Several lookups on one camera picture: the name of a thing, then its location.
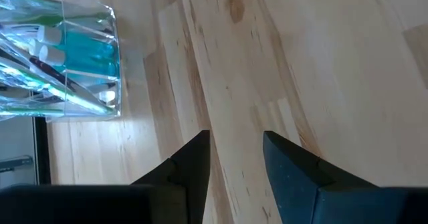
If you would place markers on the green toothbrush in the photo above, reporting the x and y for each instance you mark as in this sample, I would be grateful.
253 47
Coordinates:
67 18
83 102

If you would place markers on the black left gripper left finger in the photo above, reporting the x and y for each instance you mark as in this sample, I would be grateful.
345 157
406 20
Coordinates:
167 200

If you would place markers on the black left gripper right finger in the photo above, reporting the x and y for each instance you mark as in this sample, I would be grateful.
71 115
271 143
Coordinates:
317 197

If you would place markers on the small blue mouthwash bottle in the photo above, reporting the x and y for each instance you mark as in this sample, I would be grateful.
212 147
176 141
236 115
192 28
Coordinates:
83 43
87 67

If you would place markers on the clear acrylic organizer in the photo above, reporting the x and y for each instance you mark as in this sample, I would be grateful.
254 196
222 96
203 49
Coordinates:
113 50

